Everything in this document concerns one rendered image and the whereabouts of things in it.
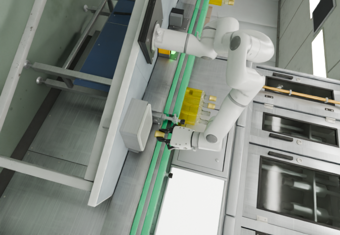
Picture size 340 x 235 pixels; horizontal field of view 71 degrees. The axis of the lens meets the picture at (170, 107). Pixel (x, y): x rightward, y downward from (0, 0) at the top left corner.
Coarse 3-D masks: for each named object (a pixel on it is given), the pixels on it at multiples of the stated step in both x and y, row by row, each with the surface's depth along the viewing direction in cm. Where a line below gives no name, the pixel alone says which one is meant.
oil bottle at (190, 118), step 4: (180, 112) 141; (184, 112) 141; (188, 112) 141; (180, 116) 140; (184, 116) 140; (188, 116) 140; (192, 116) 140; (196, 116) 140; (188, 120) 139; (192, 120) 139; (196, 120) 139; (200, 120) 141; (192, 124) 142; (196, 124) 141
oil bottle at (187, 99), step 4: (184, 96) 147; (188, 96) 147; (192, 96) 147; (184, 100) 145; (188, 100) 145; (192, 100) 145; (196, 100) 145; (200, 100) 145; (196, 104) 144; (200, 104) 144
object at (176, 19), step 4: (176, 8) 155; (172, 12) 153; (176, 12) 153; (180, 12) 153; (172, 16) 152; (176, 16) 151; (180, 16) 151; (172, 20) 154; (176, 20) 153; (180, 20) 153; (172, 24) 157; (176, 24) 156; (180, 24) 156
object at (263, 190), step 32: (224, 64) 183; (256, 64) 183; (224, 96) 169; (256, 96) 169; (288, 96) 171; (320, 96) 172; (256, 128) 159; (288, 128) 159; (320, 128) 160; (256, 160) 148; (288, 160) 148; (320, 160) 150; (160, 192) 137; (256, 192) 139; (288, 192) 139; (320, 192) 140; (224, 224) 127; (256, 224) 129; (288, 224) 131; (320, 224) 131
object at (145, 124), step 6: (150, 108) 112; (144, 114) 105; (150, 114) 117; (144, 120) 104; (150, 120) 123; (144, 126) 125; (150, 126) 126; (138, 132) 101; (144, 132) 124; (138, 138) 103; (144, 138) 122; (144, 144) 121
